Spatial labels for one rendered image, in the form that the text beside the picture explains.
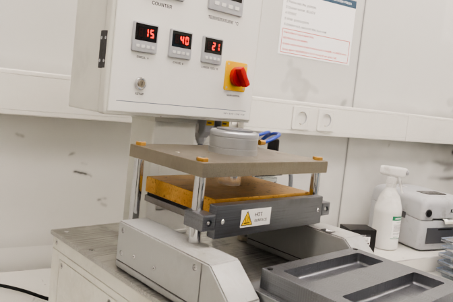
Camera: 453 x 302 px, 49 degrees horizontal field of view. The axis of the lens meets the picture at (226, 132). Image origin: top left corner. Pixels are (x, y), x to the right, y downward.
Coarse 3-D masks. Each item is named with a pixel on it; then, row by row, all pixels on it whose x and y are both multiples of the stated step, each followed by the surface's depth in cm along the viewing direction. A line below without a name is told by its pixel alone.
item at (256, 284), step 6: (252, 282) 62; (258, 282) 62; (258, 288) 60; (258, 294) 59; (264, 294) 58; (270, 294) 58; (264, 300) 58; (270, 300) 57; (276, 300) 57; (282, 300) 57
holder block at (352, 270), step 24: (288, 264) 62; (312, 264) 64; (336, 264) 68; (360, 264) 70; (384, 264) 67; (264, 288) 60; (288, 288) 57; (312, 288) 55; (336, 288) 56; (360, 288) 57; (384, 288) 60; (408, 288) 63; (432, 288) 63
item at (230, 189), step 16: (160, 176) 80; (176, 176) 81; (192, 176) 83; (160, 192) 76; (176, 192) 73; (192, 192) 70; (208, 192) 70; (224, 192) 72; (240, 192) 73; (256, 192) 74; (272, 192) 76; (288, 192) 77; (304, 192) 79; (176, 208) 73; (208, 208) 67
